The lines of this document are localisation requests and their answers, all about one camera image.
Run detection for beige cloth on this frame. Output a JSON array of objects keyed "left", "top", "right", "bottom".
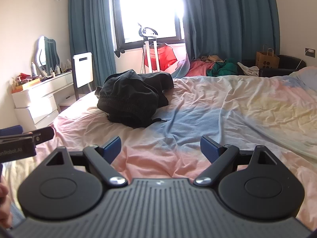
[{"left": 200, "top": 55, "right": 226, "bottom": 63}]

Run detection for white clothes drying rack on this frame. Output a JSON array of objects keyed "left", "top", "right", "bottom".
[{"left": 137, "top": 22, "right": 166, "bottom": 74}]

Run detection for white dressing table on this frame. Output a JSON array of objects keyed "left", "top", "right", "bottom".
[{"left": 11, "top": 71, "right": 78, "bottom": 132}]

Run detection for red garment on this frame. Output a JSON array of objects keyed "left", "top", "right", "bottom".
[{"left": 144, "top": 43, "right": 178, "bottom": 71}]

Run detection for row of cosmetic bottles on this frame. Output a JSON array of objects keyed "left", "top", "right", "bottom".
[{"left": 46, "top": 59, "right": 73, "bottom": 77}]

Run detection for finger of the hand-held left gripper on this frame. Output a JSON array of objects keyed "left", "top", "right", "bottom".
[
  {"left": 0, "top": 126, "right": 54, "bottom": 146},
  {"left": 0, "top": 125, "right": 24, "bottom": 136}
]

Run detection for black sofa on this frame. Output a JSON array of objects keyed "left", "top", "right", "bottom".
[{"left": 241, "top": 55, "right": 308, "bottom": 78}]

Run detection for white charger cable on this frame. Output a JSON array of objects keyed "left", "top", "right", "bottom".
[{"left": 295, "top": 52, "right": 313, "bottom": 69}]

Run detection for green cloth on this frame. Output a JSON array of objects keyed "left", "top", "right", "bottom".
[{"left": 207, "top": 58, "right": 240, "bottom": 77}]

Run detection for wavy frame mirror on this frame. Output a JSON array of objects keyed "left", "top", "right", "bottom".
[{"left": 34, "top": 36, "right": 60, "bottom": 75}]

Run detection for window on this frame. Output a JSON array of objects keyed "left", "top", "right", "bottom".
[{"left": 111, "top": 0, "right": 187, "bottom": 51}]

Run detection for black pants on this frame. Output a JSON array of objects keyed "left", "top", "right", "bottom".
[{"left": 95, "top": 69, "right": 175, "bottom": 129}]

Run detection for white cloth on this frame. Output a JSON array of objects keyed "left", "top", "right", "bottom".
[{"left": 237, "top": 62, "right": 259, "bottom": 76}]

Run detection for pink cloth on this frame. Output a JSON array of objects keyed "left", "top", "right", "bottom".
[{"left": 184, "top": 59, "right": 216, "bottom": 77}]

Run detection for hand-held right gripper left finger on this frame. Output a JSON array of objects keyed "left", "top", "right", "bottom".
[{"left": 46, "top": 136, "right": 128, "bottom": 187}]

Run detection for person's left hand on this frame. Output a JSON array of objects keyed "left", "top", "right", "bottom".
[{"left": 0, "top": 183, "right": 13, "bottom": 229}]

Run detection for white wall air conditioner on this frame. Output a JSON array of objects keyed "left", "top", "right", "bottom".
[{"left": 72, "top": 52, "right": 94, "bottom": 100}]

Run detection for orange tray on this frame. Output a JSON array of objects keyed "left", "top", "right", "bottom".
[{"left": 13, "top": 78, "right": 41, "bottom": 90}]

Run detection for teal curtain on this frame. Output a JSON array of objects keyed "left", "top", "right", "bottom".
[
  {"left": 68, "top": 0, "right": 117, "bottom": 86},
  {"left": 182, "top": 0, "right": 282, "bottom": 63}
]

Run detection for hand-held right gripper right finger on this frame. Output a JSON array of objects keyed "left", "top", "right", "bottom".
[{"left": 194, "top": 136, "right": 278, "bottom": 187}]

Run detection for brown paper bag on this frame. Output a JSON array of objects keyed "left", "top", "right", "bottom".
[{"left": 256, "top": 45, "right": 280, "bottom": 69}]

